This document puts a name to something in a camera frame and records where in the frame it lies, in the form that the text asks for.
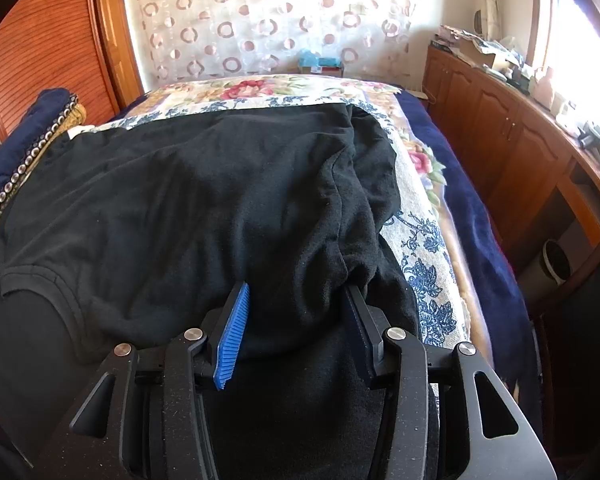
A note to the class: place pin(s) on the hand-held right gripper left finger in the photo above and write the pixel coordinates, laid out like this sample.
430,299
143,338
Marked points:
230,340

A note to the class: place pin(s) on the white round bin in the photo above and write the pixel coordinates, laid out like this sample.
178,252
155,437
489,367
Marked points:
545,272

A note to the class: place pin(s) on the window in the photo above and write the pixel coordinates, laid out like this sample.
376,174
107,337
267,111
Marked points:
580,50

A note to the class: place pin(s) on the navy blanket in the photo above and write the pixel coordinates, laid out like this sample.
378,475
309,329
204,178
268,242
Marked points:
480,240

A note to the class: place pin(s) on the pink bottle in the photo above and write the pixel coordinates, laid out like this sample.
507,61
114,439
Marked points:
544,87

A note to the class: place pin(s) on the long wooden cabinet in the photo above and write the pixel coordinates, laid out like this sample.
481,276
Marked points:
480,125

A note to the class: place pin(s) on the cardboard box with blue contents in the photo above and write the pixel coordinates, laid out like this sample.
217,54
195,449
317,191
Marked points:
325,66

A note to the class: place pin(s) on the pile of papers and boxes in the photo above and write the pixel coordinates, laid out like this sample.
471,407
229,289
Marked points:
460,40

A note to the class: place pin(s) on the blue floral bed sheet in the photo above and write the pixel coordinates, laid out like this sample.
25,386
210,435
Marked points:
425,270

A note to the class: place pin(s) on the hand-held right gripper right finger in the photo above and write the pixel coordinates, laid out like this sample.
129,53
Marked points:
362,340

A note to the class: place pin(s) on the black printed t-shirt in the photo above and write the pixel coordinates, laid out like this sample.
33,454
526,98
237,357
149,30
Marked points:
180,210

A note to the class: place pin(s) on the circle-patterned sheer curtain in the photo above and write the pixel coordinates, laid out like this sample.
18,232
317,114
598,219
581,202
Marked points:
255,20

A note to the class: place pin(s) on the white window curtain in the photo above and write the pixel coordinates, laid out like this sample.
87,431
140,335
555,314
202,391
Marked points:
490,0

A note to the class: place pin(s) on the wooden slatted wardrobe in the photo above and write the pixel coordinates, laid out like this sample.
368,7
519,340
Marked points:
45,35

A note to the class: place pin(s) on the black device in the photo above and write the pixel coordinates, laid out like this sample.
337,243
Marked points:
592,135

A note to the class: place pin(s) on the pink floral blanket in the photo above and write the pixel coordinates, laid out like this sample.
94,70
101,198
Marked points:
250,87

